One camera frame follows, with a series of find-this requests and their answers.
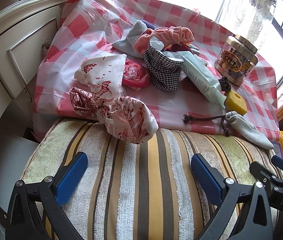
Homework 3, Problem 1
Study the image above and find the dark brown knit sock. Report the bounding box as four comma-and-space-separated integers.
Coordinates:
218, 76, 232, 93

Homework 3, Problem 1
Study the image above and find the black white houndstooth hat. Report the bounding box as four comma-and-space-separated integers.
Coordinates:
144, 37, 184, 92

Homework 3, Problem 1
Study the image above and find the magenta knit sock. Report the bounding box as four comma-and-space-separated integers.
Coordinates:
165, 44, 192, 52

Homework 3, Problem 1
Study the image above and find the gold lidded snack jar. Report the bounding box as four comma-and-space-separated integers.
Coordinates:
214, 35, 258, 87

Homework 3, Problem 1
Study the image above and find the purple knit hat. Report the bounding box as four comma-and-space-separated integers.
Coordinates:
142, 20, 156, 30

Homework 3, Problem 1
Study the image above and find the cream wooden cabinet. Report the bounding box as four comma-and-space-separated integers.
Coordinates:
0, 0, 67, 239

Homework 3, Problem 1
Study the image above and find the red white checkered tablecloth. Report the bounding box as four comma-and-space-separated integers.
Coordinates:
32, 0, 281, 143

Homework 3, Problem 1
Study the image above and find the pink cartoon mini backpack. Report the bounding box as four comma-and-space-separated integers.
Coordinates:
122, 59, 151, 91

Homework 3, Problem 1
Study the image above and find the lace sheer curtain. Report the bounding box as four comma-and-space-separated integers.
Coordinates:
216, 0, 277, 47

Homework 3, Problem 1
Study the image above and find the salmon pink cloth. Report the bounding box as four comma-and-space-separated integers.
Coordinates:
133, 27, 195, 54

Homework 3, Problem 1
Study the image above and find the red toile print cloth bag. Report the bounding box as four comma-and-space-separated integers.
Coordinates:
69, 53, 158, 144

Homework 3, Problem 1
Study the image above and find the pale green wipes pack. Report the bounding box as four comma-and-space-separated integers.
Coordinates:
162, 50, 227, 110

